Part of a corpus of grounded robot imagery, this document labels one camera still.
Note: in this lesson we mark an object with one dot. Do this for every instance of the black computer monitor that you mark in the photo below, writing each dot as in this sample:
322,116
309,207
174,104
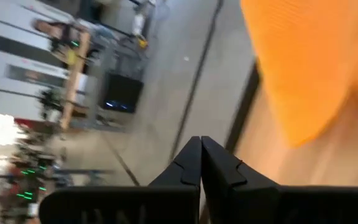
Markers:
121,91

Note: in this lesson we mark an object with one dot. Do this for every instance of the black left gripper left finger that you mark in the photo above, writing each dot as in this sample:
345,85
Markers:
120,205

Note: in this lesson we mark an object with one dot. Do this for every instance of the light wooden background workbench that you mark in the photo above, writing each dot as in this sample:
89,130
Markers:
73,84

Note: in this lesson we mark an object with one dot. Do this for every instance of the black aluminium table frame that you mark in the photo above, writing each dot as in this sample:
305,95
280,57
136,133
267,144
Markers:
244,105

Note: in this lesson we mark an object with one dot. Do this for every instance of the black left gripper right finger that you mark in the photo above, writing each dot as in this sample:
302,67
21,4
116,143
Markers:
259,205

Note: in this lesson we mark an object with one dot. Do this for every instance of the orange microfiber towel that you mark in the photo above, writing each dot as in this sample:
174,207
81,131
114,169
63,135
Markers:
306,62

